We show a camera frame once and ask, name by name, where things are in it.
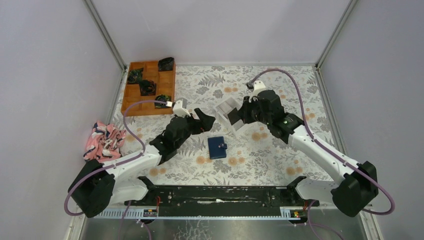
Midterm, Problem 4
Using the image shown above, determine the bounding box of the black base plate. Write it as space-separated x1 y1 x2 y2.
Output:
130 176 319 218

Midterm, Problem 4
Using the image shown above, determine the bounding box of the dark rolled cloth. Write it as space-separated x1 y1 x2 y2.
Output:
138 79 157 97
127 67 144 85
154 94 173 109
157 57 175 72

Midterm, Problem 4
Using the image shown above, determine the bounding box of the dark rolled cloth bottom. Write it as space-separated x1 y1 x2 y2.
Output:
154 94 173 109

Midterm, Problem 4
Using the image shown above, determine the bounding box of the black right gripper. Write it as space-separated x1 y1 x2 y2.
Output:
236 95 271 126

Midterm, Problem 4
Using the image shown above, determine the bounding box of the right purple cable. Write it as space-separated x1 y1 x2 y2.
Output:
250 68 396 216

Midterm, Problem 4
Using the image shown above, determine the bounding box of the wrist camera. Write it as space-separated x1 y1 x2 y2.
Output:
166 98 190 118
246 80 267 103

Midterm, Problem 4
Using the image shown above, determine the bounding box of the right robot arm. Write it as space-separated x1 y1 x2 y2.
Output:
237 90 379 217

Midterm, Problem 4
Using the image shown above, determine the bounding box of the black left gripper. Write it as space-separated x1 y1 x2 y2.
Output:
174 109 215 150

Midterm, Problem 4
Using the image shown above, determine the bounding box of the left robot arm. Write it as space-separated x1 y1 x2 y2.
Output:
64 108 216 218

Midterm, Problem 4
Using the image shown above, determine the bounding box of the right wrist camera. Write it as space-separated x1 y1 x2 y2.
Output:
246 80 267 103

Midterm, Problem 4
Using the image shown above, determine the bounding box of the purple cable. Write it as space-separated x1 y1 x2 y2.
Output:
250 68 396 216
63 100 175 217

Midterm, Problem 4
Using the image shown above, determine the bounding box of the white plastic card box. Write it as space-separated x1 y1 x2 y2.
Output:
213 97 252 137

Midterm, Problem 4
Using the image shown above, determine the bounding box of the dark rolled cloth left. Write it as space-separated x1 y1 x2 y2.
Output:
127 67 144 85

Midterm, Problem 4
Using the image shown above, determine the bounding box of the dark rolled cloth top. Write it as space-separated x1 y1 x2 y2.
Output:
157 57 175 72

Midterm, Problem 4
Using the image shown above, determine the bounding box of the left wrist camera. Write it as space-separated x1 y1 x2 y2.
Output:
166 98 190 118

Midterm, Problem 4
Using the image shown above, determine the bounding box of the pink patterned cloth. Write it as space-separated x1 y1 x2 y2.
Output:
83 121 127 163

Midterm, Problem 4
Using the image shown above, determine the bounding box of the dark rolled cloth middle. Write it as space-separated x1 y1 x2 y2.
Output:
138 79 157 97

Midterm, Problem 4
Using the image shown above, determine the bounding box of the black credit card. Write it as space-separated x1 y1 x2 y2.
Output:
227 108 245 126

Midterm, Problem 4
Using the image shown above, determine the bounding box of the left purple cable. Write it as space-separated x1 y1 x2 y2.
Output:
63 100 175 217

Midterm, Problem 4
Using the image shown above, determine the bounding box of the floral tablecloth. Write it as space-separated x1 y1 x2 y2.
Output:
94 65 342 187

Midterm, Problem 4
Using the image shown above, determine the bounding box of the stack of cards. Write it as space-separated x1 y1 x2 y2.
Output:
217 101 236 115

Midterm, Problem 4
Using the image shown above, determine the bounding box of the blue leather card holder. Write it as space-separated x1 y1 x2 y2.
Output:
207 136 228 160

